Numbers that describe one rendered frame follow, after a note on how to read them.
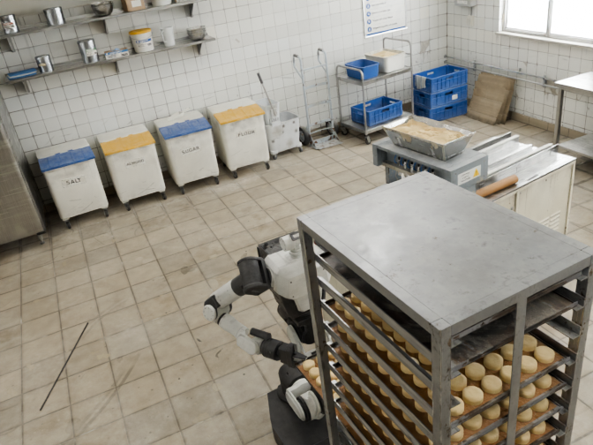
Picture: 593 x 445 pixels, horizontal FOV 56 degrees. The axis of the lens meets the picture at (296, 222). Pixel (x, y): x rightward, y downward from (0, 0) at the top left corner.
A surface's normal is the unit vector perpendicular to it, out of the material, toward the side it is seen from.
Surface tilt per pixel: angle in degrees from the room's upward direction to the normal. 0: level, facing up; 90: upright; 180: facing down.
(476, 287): 0
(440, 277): 0
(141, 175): 93
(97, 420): 0
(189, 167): 91
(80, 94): 90
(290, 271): 45
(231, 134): 92
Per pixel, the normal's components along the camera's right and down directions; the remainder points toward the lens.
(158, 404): -0.13, -0.87
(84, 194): 0.47, 0.40
